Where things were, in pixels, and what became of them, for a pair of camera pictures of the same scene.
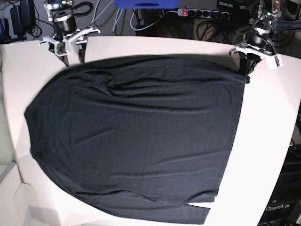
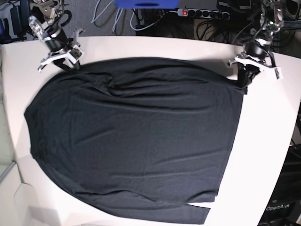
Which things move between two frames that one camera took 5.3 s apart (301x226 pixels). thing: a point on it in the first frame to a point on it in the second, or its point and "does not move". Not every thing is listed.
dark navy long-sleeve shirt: (143, 137) does not move
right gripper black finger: (82, 52) to (77, 65)
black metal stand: (283, 206) does not move
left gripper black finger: (253, 59) to (249, 72)
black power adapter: (23, 17) does not move
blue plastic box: (147, 4) does not move
